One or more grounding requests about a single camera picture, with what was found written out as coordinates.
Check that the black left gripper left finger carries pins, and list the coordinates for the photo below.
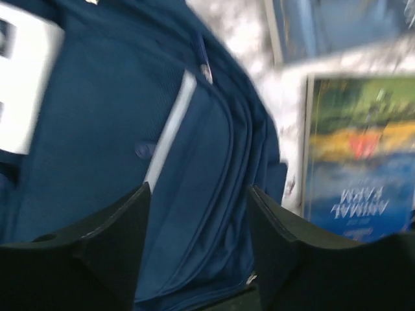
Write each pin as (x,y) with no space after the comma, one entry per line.
(92,264)

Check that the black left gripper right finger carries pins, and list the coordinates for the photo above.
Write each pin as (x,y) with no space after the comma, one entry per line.
(300,266)

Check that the navy blue student backpack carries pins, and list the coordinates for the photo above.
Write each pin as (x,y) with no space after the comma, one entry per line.
(142,91)

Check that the Animal Farm book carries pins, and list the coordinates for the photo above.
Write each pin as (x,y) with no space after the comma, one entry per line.
(358,154)

